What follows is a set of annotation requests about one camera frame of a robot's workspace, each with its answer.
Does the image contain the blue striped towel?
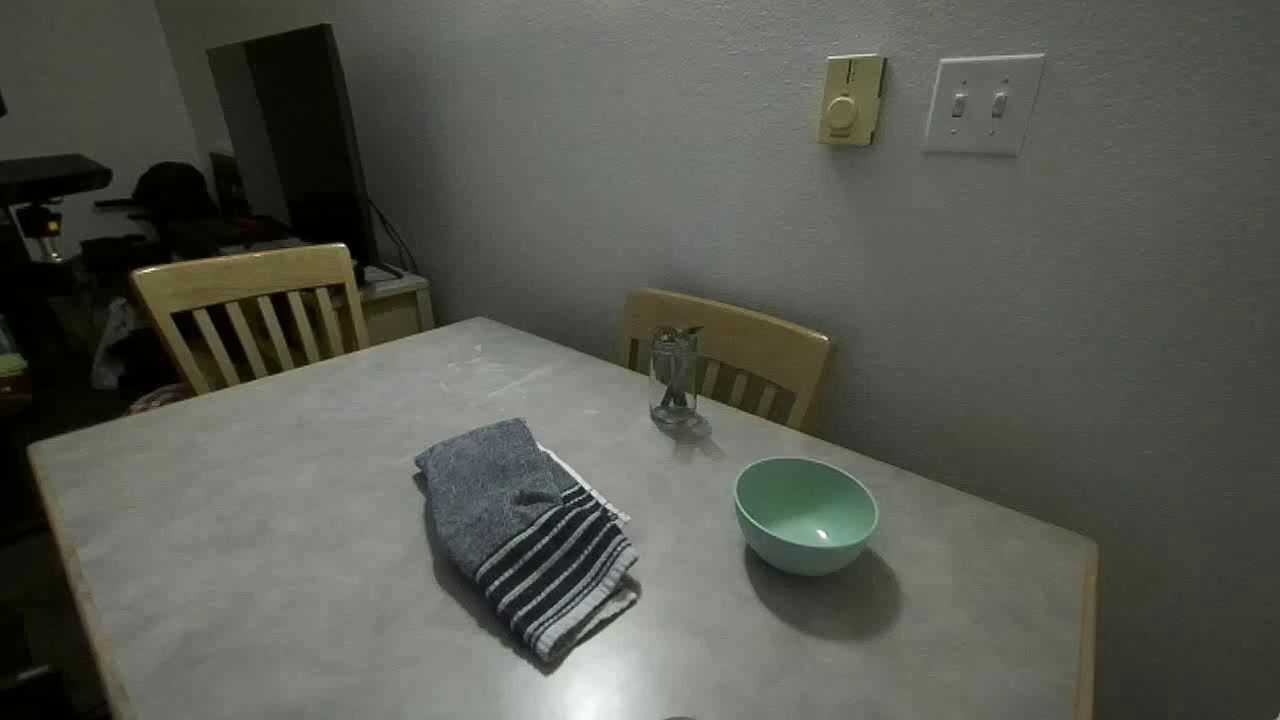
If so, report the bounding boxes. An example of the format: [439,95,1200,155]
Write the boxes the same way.
[413,418,648,671]

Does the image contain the wooden chair with solid backrest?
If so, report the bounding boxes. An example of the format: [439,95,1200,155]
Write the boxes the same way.
[616,285,834,432]

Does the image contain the mint green bowl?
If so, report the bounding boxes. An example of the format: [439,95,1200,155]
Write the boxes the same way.
[727,456,883,580]

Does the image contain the black flat panel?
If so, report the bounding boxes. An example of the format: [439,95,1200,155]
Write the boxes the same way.
[204,20,381,272]

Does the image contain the wooden chair with slatted back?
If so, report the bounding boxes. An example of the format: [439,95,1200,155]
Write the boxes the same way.
[126,240,372,401]

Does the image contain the black bag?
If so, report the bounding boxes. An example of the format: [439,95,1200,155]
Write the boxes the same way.
[126,160,225,232]

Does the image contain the yellowed wall thermostat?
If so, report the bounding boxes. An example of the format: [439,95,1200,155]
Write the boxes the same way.
[816,50,893,152]

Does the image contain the white double light switch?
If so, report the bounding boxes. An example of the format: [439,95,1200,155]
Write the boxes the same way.
[918,50,1047,160]

